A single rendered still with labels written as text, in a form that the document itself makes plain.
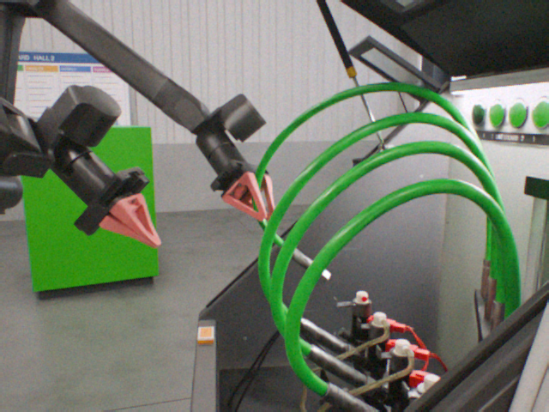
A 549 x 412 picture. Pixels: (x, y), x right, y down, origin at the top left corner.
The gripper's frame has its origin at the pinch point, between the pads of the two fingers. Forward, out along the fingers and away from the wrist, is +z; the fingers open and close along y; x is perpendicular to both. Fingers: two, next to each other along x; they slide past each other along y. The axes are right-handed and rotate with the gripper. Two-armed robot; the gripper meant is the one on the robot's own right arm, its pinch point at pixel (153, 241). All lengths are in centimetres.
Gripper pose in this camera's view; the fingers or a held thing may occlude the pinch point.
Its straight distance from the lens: 67.4
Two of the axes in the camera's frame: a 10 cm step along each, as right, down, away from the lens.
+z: 7.1, 7.0, 0.3
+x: 1.6, -2.1, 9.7
